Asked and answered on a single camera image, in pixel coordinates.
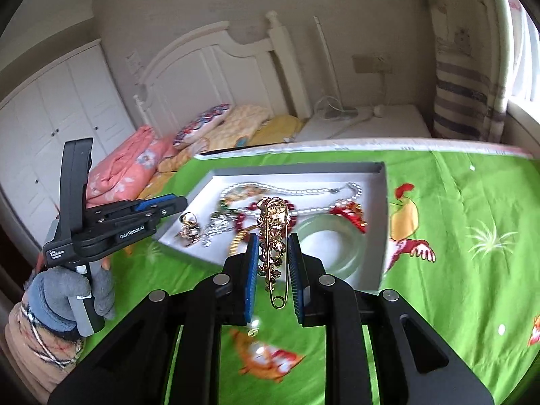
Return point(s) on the round patterned pillow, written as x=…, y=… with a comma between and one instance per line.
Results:
x=200, y=124

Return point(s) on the white window sill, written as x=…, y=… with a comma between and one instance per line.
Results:
x=525, y=126

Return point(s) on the pale green jade bangle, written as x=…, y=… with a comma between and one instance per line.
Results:
x=350, y=257

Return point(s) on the gold safety pin brooch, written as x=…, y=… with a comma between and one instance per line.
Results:
x=273, y=236

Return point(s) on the pink floral quilt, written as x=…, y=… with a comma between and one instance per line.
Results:
x=126, y=160

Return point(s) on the grey jewelry tray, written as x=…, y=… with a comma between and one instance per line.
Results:
x=371, y=202

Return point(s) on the white power plug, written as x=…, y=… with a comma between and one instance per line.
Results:
x=379, y=111

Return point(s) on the small gold earring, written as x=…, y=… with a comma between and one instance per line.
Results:
x=253, y=332

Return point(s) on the white nightstand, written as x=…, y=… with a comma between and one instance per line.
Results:
x=396, y=124

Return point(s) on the sheer white curtain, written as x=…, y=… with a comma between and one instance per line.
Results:
x=527, y=59

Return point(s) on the white wardrobe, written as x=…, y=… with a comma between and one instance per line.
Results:
x=50, y=114

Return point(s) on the yellow pillow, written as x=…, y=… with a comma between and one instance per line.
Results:
x=276, y=128

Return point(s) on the wall socket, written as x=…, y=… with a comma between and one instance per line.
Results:
x=372, y=63

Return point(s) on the striped printed curtain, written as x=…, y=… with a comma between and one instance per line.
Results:
x=460, y=93

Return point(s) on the green printed cloth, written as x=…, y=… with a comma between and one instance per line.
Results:
x=455, y=240

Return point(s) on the white bed headboard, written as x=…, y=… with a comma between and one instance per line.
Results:
x=211, y=71

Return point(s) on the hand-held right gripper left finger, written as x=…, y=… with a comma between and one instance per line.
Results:
x=252, y=280

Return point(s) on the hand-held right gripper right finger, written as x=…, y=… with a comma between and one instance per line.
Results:
x=297, y=280

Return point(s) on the gold floral brooch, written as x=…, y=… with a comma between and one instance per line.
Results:
x=236, y=197

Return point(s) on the person's left hand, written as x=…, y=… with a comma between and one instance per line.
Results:
x=52, y=295

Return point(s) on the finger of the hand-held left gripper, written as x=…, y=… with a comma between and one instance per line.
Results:
x=156, y=202
x=166, y=211

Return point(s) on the pale yellow quilt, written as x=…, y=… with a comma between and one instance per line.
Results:
x=240, y=124

